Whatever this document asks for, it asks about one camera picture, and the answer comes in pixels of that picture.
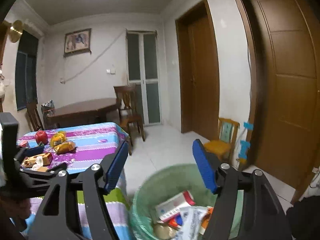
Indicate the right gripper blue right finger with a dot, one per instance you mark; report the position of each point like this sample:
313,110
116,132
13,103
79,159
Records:
208,164

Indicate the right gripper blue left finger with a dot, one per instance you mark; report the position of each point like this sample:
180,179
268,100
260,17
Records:
112,165

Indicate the silver white barcode wrapper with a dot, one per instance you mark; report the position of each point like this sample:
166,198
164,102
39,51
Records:
192,217

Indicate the red white cigarette box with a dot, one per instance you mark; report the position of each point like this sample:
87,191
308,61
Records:
169,209

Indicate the orange white paper bag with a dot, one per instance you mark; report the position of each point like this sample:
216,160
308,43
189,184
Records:
205,220

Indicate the green lined trash bin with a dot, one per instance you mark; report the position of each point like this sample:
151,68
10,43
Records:
165,191

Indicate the left human hand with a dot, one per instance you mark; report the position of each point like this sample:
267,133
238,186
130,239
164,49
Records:
19,209

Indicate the small yellow wooden chair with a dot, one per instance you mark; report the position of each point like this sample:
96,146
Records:
224,146

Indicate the brown cardboard box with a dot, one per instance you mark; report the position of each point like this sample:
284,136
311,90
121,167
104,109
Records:
43,159

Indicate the colourful striped tablecloth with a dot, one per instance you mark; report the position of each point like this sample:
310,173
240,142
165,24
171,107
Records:
93,142

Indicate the orange snack bag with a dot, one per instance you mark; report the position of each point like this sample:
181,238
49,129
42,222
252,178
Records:
65,147

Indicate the yellow snack wrapper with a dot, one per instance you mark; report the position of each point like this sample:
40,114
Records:
58,138

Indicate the dark wooden dining table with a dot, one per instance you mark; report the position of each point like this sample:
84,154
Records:
95,110

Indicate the red small box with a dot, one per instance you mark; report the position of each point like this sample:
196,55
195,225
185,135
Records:
23,143

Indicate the red apple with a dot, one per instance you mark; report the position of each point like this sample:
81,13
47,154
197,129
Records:
41,137

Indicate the dark wooden dining chair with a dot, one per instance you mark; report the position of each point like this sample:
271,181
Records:
128,113

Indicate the brown wooden door middle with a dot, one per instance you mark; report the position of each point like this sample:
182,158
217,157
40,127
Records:
199,71

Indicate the brown wooden door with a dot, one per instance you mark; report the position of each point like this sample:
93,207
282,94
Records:
199,71
283,40

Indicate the black bag on floor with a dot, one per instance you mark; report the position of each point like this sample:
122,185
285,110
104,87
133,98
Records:
304,218

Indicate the glass balcony door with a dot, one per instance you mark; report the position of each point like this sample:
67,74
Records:
142,66

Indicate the dark window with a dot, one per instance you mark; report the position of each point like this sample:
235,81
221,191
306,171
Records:
25,71

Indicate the brown wooden door right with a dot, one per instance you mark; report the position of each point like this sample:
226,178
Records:
283,40

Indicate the blue tape cable strip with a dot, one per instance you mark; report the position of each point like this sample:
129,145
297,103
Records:
243,145

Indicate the framed wall picture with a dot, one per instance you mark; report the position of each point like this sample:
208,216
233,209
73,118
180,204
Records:
77,42

